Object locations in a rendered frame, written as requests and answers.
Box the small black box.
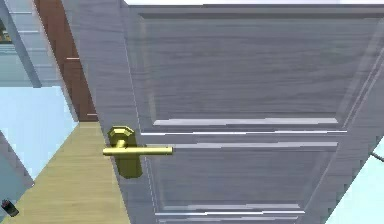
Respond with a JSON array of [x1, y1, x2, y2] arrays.
[[0, 199, 20, 218]]

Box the grey panelled room door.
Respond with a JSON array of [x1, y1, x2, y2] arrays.
[[61, 0, 384, 224]]

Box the brass lever door handle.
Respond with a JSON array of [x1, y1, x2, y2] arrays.
[[102, 125, 174, 179]]

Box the brown wooden cupboard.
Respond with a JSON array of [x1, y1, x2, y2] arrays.
[[34, 0, 100, 122]]

